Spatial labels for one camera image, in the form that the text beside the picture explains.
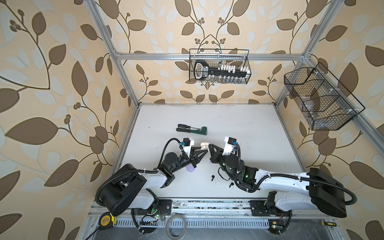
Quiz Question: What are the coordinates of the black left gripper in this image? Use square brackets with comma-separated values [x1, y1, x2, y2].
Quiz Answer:
[168, 146, 206, 176]

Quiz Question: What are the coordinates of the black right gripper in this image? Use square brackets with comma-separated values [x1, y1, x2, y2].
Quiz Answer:
[209, 144, 237, 182]

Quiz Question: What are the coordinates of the purple earbud charging case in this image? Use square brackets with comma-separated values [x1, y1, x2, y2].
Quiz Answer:
[186, 164, 195, 173]

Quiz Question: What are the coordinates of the cream earbud charging case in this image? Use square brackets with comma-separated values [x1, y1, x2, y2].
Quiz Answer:
[201, 143, 209, 150]

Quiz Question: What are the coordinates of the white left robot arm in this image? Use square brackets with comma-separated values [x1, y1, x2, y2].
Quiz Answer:
[95, 138, 209, 217]

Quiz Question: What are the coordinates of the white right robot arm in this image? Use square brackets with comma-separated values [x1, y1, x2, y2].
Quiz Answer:
[208, 144, 358, 218]

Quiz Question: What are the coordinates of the grey tape roll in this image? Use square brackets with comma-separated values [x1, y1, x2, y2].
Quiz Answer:
[165, 214, 187, 240]

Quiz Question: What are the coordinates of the yellow tape measure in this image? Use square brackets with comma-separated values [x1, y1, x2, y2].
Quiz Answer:
[98, 212, 117, 231]

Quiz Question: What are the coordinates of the small yellow black screwdriver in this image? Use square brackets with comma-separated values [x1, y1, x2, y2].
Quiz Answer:
[321, 221, 337, 227]

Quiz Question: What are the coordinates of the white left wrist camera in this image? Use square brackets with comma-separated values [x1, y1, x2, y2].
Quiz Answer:
[180, 138, 195, 159]

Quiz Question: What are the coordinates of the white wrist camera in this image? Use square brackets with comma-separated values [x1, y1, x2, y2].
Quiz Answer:
[180, 138, 195, 159]
[223, 137, 238, 156]

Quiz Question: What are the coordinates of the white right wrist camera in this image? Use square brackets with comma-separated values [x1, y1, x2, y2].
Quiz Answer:
[223, 137, 238, 156]

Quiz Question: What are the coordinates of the green black-handled hand tool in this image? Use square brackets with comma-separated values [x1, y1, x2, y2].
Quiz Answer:
[176, 127, 208, 136]

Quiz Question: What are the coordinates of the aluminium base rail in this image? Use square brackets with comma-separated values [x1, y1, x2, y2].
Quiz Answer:
[88, 197, 337, 220]

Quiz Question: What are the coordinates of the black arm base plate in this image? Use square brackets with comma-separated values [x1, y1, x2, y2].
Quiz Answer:
[141, 199, 173, 218]

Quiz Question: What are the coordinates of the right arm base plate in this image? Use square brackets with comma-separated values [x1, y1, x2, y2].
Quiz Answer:
[249, 200, 290, 218]

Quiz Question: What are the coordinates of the socket set rail in basket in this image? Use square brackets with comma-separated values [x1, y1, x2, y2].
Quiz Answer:
[192, 60, 251, 81]

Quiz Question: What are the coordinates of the black wire basket back wall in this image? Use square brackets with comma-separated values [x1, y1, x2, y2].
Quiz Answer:
[189, 48, 252, 85]

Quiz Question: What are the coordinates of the black wire basket wall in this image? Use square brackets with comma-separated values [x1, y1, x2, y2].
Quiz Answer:
[284, 63, 366, 131]
[189, 48, 252, 85]

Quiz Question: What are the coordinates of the black wire basket right wall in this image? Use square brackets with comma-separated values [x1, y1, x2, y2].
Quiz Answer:
[284, 63, 366, 131]

